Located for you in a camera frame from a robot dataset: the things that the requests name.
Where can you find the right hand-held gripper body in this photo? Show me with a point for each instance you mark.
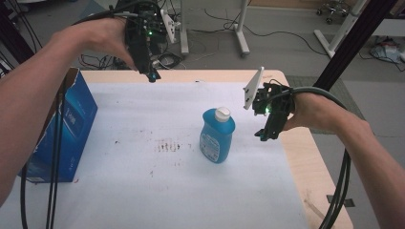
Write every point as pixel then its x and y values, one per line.
pixel 270 103

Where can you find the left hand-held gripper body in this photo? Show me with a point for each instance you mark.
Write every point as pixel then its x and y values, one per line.
pixel 144 35

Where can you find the blue bottle with white cap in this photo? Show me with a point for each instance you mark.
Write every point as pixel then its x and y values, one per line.
pixel 217 136

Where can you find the blue cardboard box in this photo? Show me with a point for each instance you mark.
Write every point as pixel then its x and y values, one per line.
pixel 60 127

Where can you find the person's right hand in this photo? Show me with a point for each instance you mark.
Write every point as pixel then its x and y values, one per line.
pixel 313 111

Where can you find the person's left hand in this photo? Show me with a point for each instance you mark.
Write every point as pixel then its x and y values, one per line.
pixel 97 39

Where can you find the white metal stand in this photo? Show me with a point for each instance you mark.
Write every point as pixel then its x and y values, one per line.
pixel 213 27

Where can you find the white table mat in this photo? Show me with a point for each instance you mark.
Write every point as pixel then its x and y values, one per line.
pixel 165 159

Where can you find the white angled stand leg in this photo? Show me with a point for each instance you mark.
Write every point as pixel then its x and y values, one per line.
pixel 340 28

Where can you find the office chair base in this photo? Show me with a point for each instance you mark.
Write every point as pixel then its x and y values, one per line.
pixel 332 9

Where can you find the blue-white clutter on floor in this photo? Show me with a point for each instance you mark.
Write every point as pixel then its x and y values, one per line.
pixel 387 49

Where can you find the black aluminium post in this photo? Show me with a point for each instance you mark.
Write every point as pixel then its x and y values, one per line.
pixel 353 41

